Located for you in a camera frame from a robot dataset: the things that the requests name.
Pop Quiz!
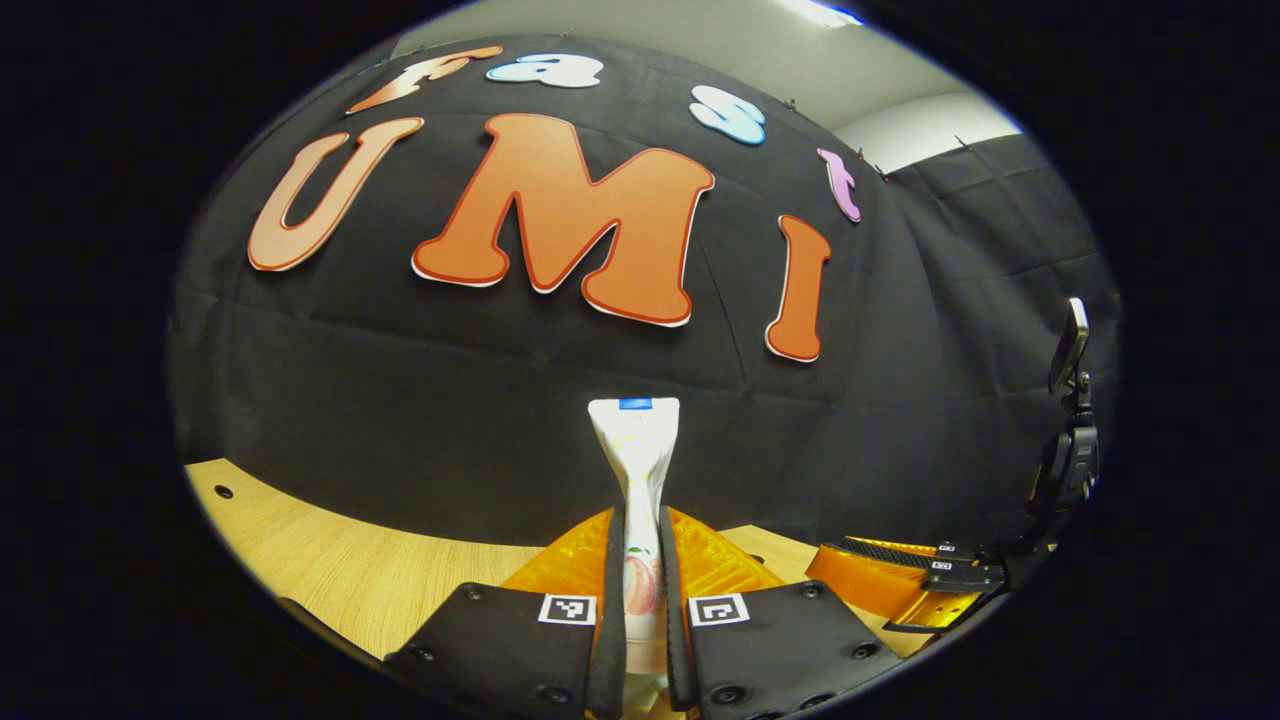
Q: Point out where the ceiling light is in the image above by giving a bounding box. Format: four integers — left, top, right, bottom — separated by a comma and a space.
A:
788, 0, 863, 28

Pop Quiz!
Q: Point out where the black backdrop cloth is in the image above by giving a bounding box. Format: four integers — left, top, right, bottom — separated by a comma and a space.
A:
168, 35, 1121, 576

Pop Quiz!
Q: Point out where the white toothpaste tube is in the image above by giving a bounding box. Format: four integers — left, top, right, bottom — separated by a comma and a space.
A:
587, 397, 682, 703

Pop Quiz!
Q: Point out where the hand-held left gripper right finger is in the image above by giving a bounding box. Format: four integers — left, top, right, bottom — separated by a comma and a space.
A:
657, 505, 906, 720

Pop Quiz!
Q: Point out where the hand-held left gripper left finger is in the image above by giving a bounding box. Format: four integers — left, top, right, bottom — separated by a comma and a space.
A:
385, 503, 628, 720

